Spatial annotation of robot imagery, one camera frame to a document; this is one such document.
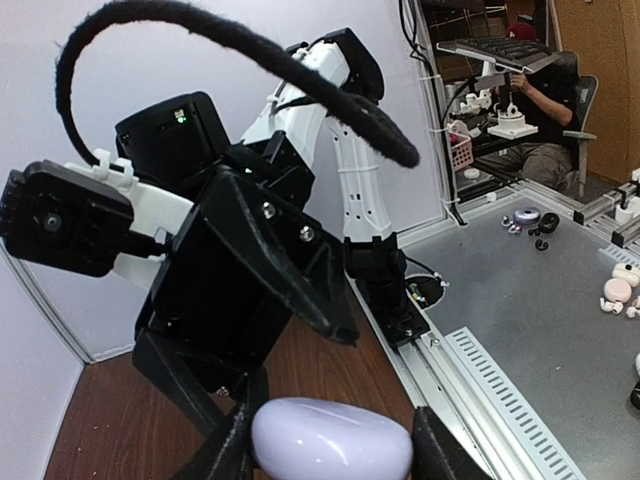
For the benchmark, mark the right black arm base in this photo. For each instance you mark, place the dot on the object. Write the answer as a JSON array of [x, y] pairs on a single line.
[[399, 320]]

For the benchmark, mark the left aluminium frame post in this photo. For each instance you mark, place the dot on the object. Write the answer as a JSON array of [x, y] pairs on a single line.
[[29, 283]]

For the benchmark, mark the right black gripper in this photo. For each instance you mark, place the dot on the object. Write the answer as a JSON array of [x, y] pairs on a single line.
[[243, 263]]

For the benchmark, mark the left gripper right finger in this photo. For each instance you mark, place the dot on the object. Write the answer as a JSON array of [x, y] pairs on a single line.
[[438, 455]]

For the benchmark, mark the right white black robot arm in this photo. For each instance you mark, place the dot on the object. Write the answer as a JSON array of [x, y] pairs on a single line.
[[303, 151]]

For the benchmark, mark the lavender charging case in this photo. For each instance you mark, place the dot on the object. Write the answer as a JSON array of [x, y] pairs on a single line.
[[305, 438]]

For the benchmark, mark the seated person in black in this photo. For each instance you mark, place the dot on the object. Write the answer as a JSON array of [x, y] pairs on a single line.
[[547, 99]]

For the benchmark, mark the grey office chair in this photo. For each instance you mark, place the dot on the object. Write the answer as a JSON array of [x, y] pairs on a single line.
[[586, 90]]

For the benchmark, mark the keyboard on raised stand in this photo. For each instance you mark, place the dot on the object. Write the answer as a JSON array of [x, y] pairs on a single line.
[[507, 54]]

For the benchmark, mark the purple grey earbud case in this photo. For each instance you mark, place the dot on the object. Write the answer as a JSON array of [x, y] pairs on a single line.
[[526, 216]]

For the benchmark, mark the black open earbud case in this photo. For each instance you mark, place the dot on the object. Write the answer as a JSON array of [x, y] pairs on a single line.
[[548, 223]]

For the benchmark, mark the right aluminium frame post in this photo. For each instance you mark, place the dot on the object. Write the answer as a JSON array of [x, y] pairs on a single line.
[[415, 32]]

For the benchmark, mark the aluminium frame post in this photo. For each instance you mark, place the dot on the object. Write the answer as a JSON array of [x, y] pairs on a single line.
[[29, 283], [415, 32]]

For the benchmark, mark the pink plastic basket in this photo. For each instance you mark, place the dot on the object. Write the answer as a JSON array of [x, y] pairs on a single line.
[[461, 151]]

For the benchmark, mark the front aluminium rail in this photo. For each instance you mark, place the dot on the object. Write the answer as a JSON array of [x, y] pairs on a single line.
[[478, 403]]

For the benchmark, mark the pink round earbud case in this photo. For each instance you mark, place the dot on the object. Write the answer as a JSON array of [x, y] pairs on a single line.
[[616, 293]]

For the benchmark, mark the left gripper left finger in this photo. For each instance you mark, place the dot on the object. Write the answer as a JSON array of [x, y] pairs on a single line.
[[226, 454]]

